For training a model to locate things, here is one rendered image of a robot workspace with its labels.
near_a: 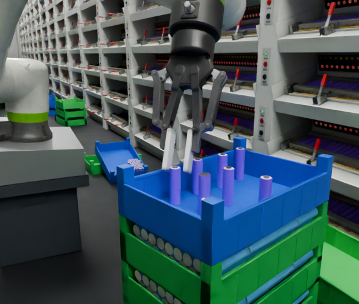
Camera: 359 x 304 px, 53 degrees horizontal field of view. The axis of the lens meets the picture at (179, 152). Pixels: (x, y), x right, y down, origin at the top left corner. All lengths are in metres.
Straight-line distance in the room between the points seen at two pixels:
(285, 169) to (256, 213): 0.23
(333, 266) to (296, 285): 0.30
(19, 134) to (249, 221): 0.88
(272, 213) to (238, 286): 0.11
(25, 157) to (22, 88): 0.20
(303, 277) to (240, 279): 0.19
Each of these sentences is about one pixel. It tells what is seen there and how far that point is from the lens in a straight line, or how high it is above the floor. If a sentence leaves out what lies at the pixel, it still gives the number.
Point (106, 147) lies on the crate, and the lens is 2.11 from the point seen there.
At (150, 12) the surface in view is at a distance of 2.22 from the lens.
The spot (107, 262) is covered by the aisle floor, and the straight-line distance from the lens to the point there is 1.23.
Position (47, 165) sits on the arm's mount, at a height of 0.32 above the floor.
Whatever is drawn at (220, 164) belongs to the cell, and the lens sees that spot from 0.66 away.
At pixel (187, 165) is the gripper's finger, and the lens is 0.57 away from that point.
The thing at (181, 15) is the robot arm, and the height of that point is 0.70.
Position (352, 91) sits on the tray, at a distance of 1.17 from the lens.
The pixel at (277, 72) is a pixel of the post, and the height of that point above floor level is 0.58.
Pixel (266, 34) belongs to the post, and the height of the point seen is 0.71.
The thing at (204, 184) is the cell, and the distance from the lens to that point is 0.54.
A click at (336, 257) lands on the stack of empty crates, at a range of 0.99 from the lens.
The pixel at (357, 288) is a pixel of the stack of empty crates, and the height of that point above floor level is 0.16.
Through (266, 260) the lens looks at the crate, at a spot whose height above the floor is 0.36.
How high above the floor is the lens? 0.64
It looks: 15 degrees down
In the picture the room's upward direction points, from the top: straight up
